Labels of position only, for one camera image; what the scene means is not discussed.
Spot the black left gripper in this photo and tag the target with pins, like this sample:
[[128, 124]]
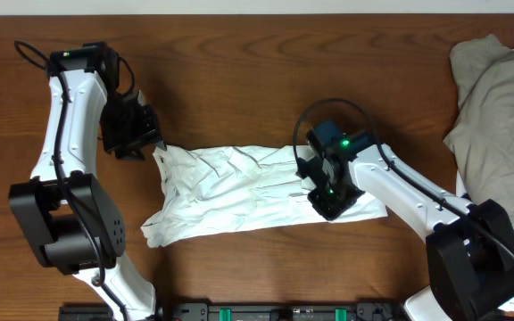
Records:
[[135, 145]]

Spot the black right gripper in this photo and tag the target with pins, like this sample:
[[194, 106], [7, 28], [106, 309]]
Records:
[[336, 205]]

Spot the white Puma t-shirt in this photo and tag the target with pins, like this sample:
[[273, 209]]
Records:
[[227, 190]]

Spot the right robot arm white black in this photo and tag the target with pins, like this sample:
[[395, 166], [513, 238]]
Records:
[[469, 247]]

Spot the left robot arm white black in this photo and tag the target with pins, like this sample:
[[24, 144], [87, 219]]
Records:
[[69, 221]]

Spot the grey garment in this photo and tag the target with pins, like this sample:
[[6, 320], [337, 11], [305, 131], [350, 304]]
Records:
[[482, 138]]

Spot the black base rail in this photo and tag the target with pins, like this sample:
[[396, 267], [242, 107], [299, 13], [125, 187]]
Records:
[[357, 311]]

